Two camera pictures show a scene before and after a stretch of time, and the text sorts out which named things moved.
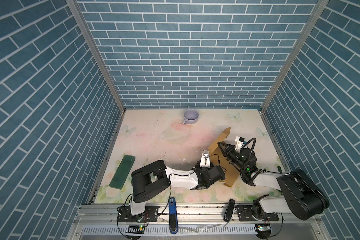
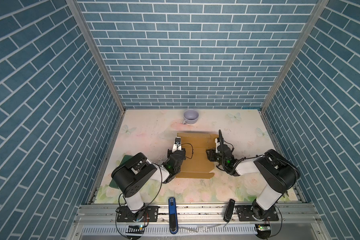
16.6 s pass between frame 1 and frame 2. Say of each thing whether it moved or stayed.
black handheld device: stayed
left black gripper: moved
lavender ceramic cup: stayed
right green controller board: stayed
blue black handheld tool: stayed
